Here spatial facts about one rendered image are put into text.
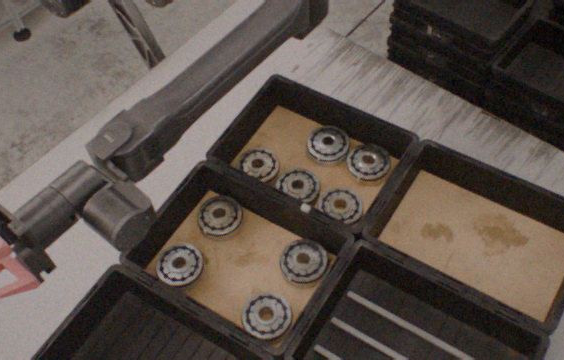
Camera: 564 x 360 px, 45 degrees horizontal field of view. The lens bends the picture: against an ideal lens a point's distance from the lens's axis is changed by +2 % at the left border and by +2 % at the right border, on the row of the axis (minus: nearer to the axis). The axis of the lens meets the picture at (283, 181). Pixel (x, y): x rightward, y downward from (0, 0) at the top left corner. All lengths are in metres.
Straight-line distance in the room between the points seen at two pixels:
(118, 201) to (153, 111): 0.13
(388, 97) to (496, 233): 0.56
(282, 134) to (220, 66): 0.75
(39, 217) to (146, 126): 0.17
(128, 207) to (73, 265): 0.92
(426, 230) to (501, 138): 0.45
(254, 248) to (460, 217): 0.46
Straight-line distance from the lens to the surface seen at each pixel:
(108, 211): 0.81
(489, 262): 1.51
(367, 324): 1.41
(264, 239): 1.50
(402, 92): 1.93
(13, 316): 1.71
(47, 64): 3.21
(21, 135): 2.98
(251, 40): 0.96
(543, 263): 1.54
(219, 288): 1.46
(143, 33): 2.18
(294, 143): 1.64
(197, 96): 0.90
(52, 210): 0.84
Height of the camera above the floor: 2.14
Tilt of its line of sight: 56 degrees down
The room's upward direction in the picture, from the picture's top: 5 degrees counter-clockwise
